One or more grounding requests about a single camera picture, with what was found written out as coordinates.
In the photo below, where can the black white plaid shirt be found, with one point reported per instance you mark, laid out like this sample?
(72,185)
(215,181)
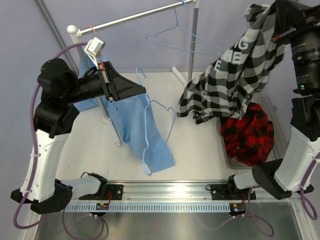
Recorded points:
(227,86)

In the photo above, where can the aluminium mounting rail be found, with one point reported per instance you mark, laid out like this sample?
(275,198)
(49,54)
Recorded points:
(162,191)

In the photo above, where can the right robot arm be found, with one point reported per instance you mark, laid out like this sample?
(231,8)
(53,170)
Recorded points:
(282,177)

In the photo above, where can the pink wire hanger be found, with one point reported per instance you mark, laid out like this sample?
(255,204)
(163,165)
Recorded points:
(102,57)

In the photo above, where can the red black plaid shirt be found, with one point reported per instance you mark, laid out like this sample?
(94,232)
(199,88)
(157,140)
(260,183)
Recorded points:
(250,139)

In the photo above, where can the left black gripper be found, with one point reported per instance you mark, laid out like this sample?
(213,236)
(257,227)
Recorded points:
(119,87)

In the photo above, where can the light blue cable duct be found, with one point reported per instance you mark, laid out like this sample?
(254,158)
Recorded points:
(151,207)

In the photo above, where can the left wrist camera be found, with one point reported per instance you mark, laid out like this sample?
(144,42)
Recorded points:
(93,49)

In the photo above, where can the blue wire hanger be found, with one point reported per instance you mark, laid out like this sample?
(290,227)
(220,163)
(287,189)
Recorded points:
(179,38)
(152,148)

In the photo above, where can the white silver clothes rack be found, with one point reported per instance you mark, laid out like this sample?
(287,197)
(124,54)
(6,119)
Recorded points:
(76,33)

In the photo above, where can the clear plastic bin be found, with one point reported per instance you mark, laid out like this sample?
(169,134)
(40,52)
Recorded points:
(280,144)

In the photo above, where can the light blue shirt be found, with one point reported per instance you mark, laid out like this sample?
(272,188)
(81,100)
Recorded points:
(134,122)

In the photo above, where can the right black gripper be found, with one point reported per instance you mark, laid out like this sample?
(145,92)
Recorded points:
(295,18)

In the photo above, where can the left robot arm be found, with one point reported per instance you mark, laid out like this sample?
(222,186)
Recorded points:
(53,120)

